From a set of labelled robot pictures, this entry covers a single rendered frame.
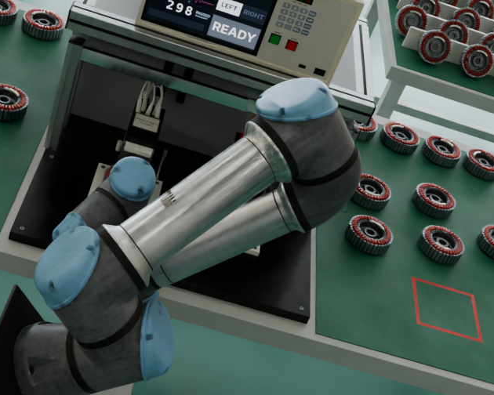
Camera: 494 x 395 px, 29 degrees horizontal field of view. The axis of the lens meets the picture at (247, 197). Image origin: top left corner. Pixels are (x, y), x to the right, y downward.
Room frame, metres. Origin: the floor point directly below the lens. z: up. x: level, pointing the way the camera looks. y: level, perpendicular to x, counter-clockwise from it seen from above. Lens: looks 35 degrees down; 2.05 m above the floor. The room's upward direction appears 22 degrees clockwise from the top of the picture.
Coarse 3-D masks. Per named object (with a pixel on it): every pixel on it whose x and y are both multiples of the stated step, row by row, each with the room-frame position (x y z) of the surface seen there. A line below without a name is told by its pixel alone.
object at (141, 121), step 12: (132, 120) 1.71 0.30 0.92; (144, 120) 1.72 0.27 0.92; (156, 120) 1.74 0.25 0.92; (132, 132) 1.68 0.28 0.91; (144, 132) 1.69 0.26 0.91; (156, 132) 1.69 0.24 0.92; (132, 144) 1.68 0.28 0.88; (144, 144) 1.69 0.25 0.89; (156, 144) 1.69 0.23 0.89; (144, 156) 1.67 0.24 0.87
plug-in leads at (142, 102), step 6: (144, 84) 1.77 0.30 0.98; (150, 84) 1.81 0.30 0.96; (150, 90) 1.81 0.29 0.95; (162, 90) 1.79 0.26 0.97; (144, 96) 1.79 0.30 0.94; (162, 96) 1.79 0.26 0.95; (138, 102) 1.76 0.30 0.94; (144, 102) 1.78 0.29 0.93; (138, 108) 1.76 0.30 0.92; (144, 108) 1.79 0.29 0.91; (150, 108) 1.76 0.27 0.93; (156, 108) 1.79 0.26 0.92; (156, 114) 1.77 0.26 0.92
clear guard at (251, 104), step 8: (248, 96) 1.74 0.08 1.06; (256, 96) 1.75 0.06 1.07; (248, 104) 1.71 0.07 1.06; (248, 112) 1.68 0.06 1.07; (248, 120) 1.65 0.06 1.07; (344, 120) 1.81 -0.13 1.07; (352, 120) 1.82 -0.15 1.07; (352, 128) 1.79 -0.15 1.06; (352, 136) 1.75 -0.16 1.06; (272, 184) 1.54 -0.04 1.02; (344, 208) 1.56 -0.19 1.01
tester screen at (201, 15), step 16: (160, 0) 1.76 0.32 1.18; (176, 0) 1.77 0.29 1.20; (192, 0) 1.77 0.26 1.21; (208, 0) 1.78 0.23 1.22; (240, 0) 1.79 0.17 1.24; (256, 0) 1.79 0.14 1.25; (272, 0) 1.80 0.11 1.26; (144, 16) 1.76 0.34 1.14; (192, 16) 1.77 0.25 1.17; (208, 16) 1.78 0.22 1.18; (224, 16) 1.78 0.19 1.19
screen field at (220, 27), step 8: (216, 16) 1.78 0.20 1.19; (216, 24) 1.78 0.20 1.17; (224, 24) 1.78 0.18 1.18; (232, 24) 1.79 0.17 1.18; (240, 24) 1.79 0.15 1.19; (208, 32) 1.78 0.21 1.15; (216, 32) 1.78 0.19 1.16; (224, 32) 1.78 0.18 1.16; (232, 32) 1.79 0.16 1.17; (240, 32) 1.79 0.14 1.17; (248, 32) 1.79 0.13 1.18; (256, 32) 1.80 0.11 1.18; (224, 40) 1.79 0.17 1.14; (232, 40) 1.79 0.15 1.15; (240, 40) 1.79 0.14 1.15; (248, 40) 1.79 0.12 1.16; (256, 40) 1.80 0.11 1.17
